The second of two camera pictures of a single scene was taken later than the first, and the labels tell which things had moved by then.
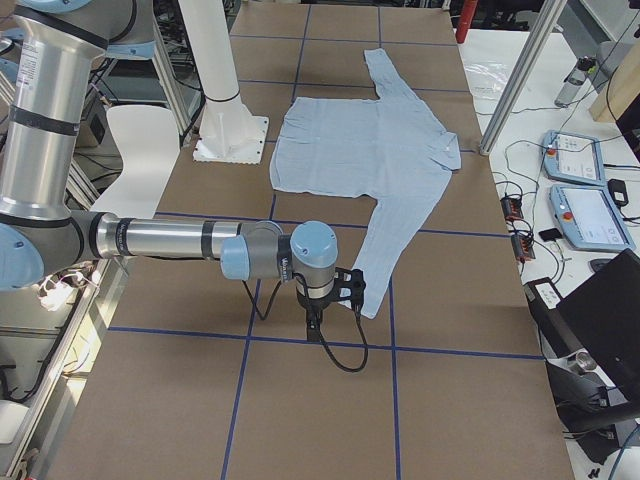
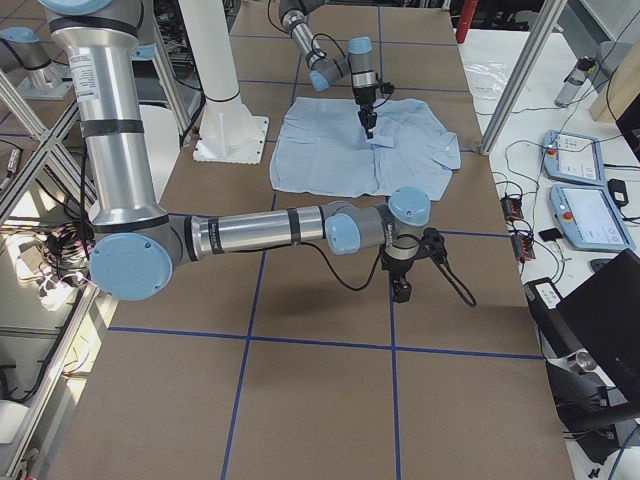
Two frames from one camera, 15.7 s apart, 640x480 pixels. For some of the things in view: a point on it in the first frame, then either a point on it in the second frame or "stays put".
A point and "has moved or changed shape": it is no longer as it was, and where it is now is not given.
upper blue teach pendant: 573,158 stays put
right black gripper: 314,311 -> 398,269
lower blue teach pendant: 588,218 stays put
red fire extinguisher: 465,19 stays put
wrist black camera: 350,285 -> 434,245
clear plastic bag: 487,79 stays put
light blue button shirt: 392,148 has moved or changed shape
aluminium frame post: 546,18 stays put
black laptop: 606,311 stays put
